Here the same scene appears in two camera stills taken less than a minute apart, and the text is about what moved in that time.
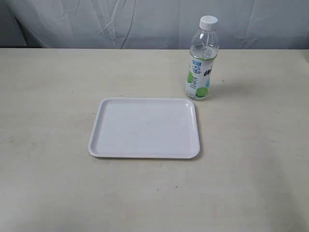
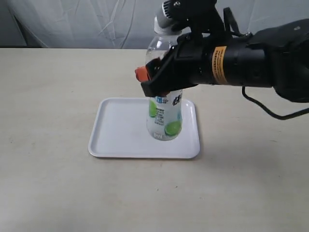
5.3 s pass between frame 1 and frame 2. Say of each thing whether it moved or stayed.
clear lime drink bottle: moved
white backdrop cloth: stayed
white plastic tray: stayed
